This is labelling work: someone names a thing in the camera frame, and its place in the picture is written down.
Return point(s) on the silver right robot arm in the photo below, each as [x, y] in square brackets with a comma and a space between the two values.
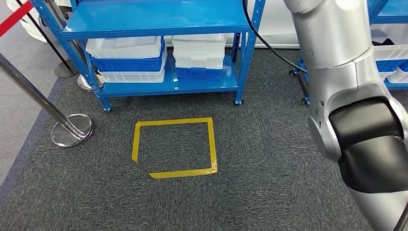
[334, 47]

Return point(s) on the blue metal shelf rack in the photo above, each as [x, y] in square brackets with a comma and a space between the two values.
[389, 12]
[143, 16]

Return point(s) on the yellow floor tape square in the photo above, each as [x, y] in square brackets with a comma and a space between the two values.
[173, 121]

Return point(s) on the blue plastic bin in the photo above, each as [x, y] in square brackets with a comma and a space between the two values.
[127, 65]
[387, 66]
[199, 74]

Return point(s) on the white car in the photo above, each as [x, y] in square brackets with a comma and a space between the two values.
[277, 32]

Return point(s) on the dark-topped stanchion chrome base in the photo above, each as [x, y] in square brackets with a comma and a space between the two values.
[84, 84]

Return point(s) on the thin black stanchion grey base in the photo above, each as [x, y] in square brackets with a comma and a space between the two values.
[67, 71]

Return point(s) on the red barrier belt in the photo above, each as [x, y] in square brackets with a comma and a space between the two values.
[16, 17]

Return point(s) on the chrome stanchion post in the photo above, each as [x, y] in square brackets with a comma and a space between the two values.
[71, 130]

